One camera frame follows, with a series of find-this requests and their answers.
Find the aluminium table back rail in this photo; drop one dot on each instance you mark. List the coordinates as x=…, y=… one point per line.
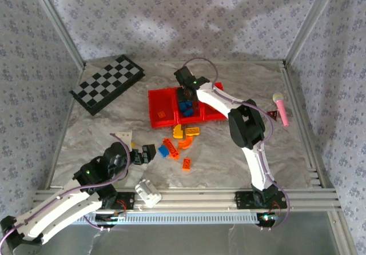
x=243, y=62

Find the red black triangle piece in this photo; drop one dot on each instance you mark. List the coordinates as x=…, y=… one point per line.
x=273, y=115

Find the pink toy microphone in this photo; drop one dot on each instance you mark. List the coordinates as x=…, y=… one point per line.
x=281, y=110

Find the orange long lego brick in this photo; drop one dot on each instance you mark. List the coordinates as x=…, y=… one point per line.
x=172, y=149

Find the orange curved lego piece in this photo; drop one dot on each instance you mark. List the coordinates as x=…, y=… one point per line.
x=186, y=143

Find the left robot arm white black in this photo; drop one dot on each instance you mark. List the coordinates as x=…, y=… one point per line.
x=57, y=215

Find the aluminium frame front rail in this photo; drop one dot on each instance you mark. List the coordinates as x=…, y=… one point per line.
x=200, y=199

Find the white plastic device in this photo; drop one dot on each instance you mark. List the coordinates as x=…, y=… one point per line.
x=147, y=193

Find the blue lego brick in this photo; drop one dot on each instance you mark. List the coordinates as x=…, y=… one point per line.
x=163, y=151
x=188, y=104
x=183, y=105
x=188, y=112

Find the yellow stepped lego brick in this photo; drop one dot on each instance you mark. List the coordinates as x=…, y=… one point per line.
x=178, y=132

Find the yellow long lego brick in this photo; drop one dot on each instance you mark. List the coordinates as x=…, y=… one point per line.
x=192, y=131

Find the red three-compartment container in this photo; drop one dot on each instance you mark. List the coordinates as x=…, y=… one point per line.
x=163, y=100

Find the black grey folding chessboard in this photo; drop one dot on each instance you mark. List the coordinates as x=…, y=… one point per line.
x=105, y=83

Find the aluminium table side rail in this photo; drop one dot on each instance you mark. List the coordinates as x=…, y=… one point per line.
x=65, y=123
x=294, y=100

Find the aluminium frame post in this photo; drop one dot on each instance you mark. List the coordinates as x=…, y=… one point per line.
x=58, y=23
x=311, y=23

